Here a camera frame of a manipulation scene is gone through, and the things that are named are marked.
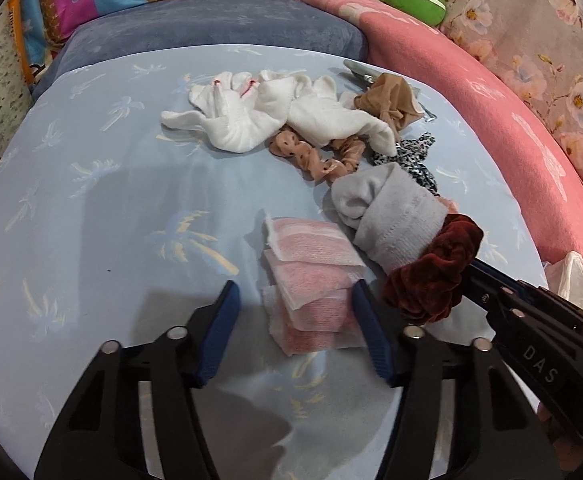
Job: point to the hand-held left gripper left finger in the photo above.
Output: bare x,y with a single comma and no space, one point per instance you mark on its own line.
219,330

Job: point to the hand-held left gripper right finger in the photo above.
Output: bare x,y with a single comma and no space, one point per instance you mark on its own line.
371,335

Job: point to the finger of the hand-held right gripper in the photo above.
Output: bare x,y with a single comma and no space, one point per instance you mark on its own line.
486,300
501,277

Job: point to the pink white facecloth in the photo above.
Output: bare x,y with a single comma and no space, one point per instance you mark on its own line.
316,245
316,337
316,312
311,282

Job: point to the dark red velvet scrunchie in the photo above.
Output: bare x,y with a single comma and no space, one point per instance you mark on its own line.
434,272

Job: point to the white plastic bag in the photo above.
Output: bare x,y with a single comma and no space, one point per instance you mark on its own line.
574,280

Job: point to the person's right hand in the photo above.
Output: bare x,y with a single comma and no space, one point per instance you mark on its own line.
556,432

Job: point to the grey sock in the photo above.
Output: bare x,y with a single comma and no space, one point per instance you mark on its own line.
396,210

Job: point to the black white leopard scrunchie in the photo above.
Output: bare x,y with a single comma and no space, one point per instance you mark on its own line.
416,160

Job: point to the pink blanket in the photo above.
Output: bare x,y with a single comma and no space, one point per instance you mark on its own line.
496,130

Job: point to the peach dotted scrunchie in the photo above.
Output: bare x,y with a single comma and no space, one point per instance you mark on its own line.
311,160

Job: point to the beige nylon stocking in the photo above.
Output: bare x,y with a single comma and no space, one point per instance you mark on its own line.
389,100

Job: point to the white glove with red tips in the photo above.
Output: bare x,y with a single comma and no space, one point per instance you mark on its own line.
231,115

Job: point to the floral bed sheet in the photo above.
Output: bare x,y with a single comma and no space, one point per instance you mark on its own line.
546,45

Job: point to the blue-grey velvet pillow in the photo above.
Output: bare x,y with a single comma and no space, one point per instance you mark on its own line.
211,27

